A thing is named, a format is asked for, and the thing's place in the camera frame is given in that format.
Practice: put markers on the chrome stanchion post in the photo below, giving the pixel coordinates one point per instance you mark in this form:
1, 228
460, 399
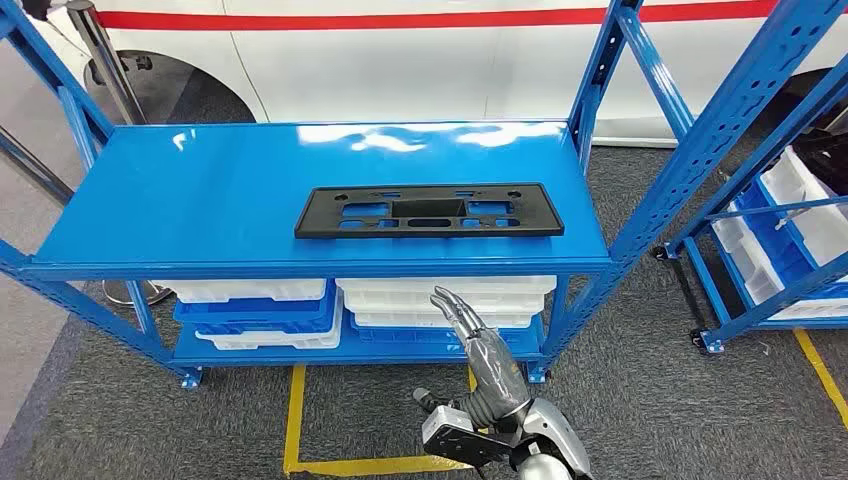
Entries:
107, 60

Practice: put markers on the blue metal shelf rack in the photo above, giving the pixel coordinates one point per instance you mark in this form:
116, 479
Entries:
795, 122
199, 199

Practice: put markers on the black plastic plate bracket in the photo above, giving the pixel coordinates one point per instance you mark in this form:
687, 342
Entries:
318, 212

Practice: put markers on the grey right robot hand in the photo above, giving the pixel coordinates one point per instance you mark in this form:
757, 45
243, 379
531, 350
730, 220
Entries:
490, 371

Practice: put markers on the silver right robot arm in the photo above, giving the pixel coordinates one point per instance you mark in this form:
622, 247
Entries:
556, 430

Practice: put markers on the white car with red stripe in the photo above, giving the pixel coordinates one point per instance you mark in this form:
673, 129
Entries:
397, 66

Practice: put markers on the black parts pile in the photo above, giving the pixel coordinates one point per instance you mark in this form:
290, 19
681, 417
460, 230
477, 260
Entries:
821, 159

